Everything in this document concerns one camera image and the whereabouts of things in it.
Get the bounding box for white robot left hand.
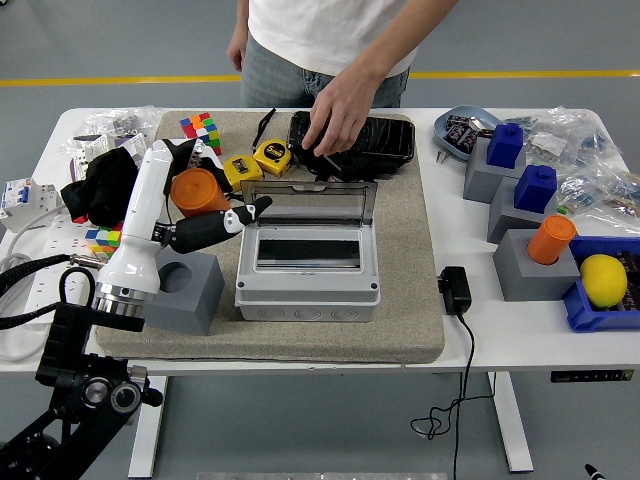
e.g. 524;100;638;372
94;138;275;304

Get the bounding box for person's right hand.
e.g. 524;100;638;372
227;29;250;72

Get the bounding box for person's left hand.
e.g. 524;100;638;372
301;82;375;157

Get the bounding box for orange cylinder battery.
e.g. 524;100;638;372
170;168;232;219
526;214;578;266

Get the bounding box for grey electrical box with lid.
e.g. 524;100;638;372
233;179;383;324

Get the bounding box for blue block battery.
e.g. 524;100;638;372
513;164;558;211
486;122;525;169

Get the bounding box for colourful puzzle cube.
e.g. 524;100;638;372
179;111;223;156
84;224;125;260

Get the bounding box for black cloth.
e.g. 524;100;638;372
60;147;141;227

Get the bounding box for black plastic tray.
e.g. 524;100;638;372
287;110;417;174

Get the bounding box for person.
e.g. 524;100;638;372
239;0;451;109

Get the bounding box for yellow tape measure with print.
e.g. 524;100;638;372
251;107;294;177

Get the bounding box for white labelled packet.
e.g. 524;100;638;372
69;132;151;181

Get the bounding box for white table leg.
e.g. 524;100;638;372
127;375;169;479
487;372;534;474

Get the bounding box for black table control panel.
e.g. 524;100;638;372
550;369;634;384

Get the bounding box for grey holder block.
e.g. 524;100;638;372
492;228;584;303
142;247;226;337
463;135;527;205
487;174;559;245

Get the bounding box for clear bag of small parts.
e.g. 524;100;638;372
504;105;626;169
554;164;640;221
62;104;164;171

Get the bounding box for beige fabric mat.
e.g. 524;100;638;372
94;110;446;364

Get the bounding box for white circuit breaker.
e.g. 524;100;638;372
0;177;64;234

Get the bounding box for blue-grey dish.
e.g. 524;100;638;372
433;104;506;162

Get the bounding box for blue storage bin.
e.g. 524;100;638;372
560;234;640;334

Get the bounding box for dark packets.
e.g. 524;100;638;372
617;249;640;314

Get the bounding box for yellow lemon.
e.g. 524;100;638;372
578;253;629;309

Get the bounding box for black power adapter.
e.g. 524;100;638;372
437;265;473;316

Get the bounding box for black adapter cord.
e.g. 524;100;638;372
409;312;496;480

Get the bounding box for white power cable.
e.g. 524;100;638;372
0;219;66;364

